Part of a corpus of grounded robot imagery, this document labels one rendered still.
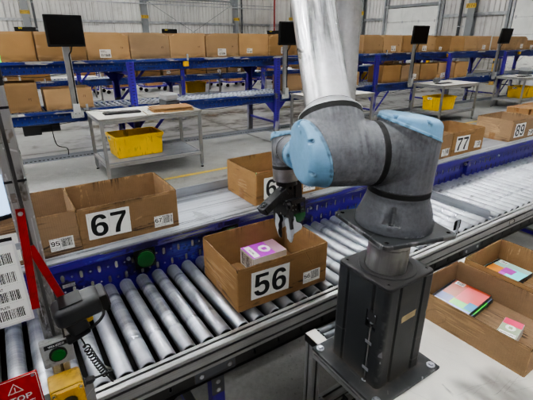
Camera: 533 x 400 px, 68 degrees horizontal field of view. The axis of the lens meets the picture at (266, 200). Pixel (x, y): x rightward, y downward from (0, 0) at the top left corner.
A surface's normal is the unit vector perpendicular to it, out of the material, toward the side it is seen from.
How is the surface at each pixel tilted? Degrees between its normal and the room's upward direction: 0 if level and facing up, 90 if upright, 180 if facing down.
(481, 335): 91
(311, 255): 90
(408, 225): 69
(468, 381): 0
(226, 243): 90
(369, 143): 58
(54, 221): 90
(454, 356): 0
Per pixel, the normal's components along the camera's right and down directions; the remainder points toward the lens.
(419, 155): 0.20, 0.33
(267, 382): 0.00, -0.93
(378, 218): -0.62, -0.10
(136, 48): 0.54, 0.32
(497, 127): -0.83, 0.22
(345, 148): 0.23, 0.00
